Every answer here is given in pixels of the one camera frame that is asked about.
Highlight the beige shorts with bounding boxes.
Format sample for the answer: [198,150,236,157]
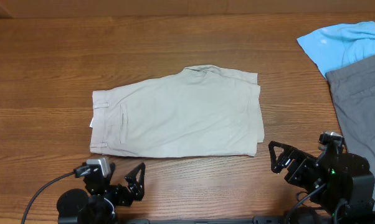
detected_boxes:
[90,65,265,158]

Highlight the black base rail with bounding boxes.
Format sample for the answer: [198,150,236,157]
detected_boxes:
[119,216,285,224]

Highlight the grey shorts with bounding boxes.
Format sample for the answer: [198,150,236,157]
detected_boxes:
[325,55,375,209]

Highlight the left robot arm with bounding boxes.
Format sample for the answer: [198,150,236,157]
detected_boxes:
[57,158,146,224]

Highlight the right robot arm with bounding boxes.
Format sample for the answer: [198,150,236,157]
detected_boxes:
[268,140,375,223]

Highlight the light blue shirt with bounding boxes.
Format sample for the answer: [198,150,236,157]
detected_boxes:
[297,21,375,76]

